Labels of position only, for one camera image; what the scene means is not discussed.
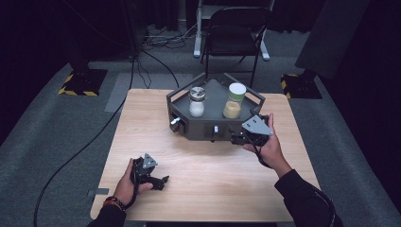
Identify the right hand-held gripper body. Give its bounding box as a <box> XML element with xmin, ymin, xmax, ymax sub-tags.
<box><xmin>235</xmin><ymin>113</ymin><xmax>274</xmax><ymax>148</ymax></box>

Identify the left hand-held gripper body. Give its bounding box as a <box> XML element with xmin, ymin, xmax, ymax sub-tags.
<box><xmin>130</xmin><ymin>152</ymin><xmax>159</xmax><ymax>187</ymax></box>

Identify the spice jar green white lid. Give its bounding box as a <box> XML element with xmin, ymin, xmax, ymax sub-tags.
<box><xmin>222</xmin><ymin>81</ymin><xmax>248</xmax><ymax>120</ymax></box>

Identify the black hexagonal tray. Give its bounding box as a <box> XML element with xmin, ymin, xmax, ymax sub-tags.
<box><xmin>166</xmin><ymin>71</ymin><xmax>267</xmax><ymax>143</ymax></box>

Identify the glass salt shaker silver lid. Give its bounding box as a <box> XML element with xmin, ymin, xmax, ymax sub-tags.
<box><xmin>188</xmin><ymin>86</ymin><xmax>207</xmax><ymax>118</ymax></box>

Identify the person's left hand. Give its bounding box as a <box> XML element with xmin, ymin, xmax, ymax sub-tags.
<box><xmin>113</xmin><ymin>158</ymin><xmax>154</xmax><ymax>208</ymax></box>

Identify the person's right hand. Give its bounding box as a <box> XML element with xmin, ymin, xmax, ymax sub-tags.
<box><xmin>242</xmin><ymin>113</ymin><xmax>293</xmax><ymax>180</ymax></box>

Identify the grey tape strip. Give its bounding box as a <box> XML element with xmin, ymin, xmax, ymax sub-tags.
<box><xmin>86</xmin><ymin>187</ymin><xmax>111</xmax><ymax>199</ymax></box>

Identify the black stand base striped tape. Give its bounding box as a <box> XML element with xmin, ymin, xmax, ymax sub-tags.
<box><xmin>280</xmin><ymin>69</ymin><xmax>323</xmax><ymax>100</ymax></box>
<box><xmin>57</xmin><ymin>60</ymin><xmax>109</xmax><ymax>97</ymax></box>

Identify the grey floor mat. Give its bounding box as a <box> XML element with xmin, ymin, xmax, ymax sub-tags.
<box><xmin>104</xmin><ymin>72</ymin><xmax>195</xmax><ymax>114</ymax></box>

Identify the black folding chair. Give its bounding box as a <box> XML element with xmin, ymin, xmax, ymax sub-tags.
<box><xmin>200</xmin><ymin>6</ymin><xmax>272</xmax><ymax>90</ymax></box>

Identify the dark grey panel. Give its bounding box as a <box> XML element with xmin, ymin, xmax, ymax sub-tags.
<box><xmin>294</xmin><ymin>0</ymin><xmax>372</xmax><ymax>80</ymax></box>

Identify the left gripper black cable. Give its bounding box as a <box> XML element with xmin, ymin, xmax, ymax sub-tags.
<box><xmin>124</xmin><ymin>160</ymin><xmax>141</xmax><ymax>211</ymax></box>

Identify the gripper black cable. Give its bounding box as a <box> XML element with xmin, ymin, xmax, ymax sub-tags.
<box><xmin>124</xmin><ymin>160</ymin><xmax>141</xmax><ymax>211</ymax></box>
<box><xmin>245</xmin><ymin>133</ymin><xmax>272</xmax><ymax>169</ymax></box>

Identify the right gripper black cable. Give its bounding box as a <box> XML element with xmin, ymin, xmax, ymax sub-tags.
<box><xmin>245</xmin><ymin>133</ymin><xmax>272</xmax><ymax>169</ymax></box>

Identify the beaded bracelet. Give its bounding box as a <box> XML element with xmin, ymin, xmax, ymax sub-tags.
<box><xmin>103</xmin><ymin>196</ymin><xmax>128</xmax><ymax>212</ymax></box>

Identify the long black floor cable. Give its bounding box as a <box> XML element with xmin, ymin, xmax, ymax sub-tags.
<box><xmin>32</xmin><ymin>56</ymin><xmax>137</xmax><ymax>227</ymax></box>

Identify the thin black floor cable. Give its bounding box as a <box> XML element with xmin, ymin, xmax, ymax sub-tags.
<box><xmin>137</xmin><ymin>49</ymin><xmax>181</xmax><ymax>90</ymax></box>

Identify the bundle of floor cables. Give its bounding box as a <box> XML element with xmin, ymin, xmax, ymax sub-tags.
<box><xmin>141</xmin><ymin>22</ymin><xmax>199</xmax><ymax>50</ymax></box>

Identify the black stand post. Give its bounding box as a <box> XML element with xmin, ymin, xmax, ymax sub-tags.
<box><xmin>120</xmin><ymin>0</ymin><xmax>148</xmax><ymax>61</ymax></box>

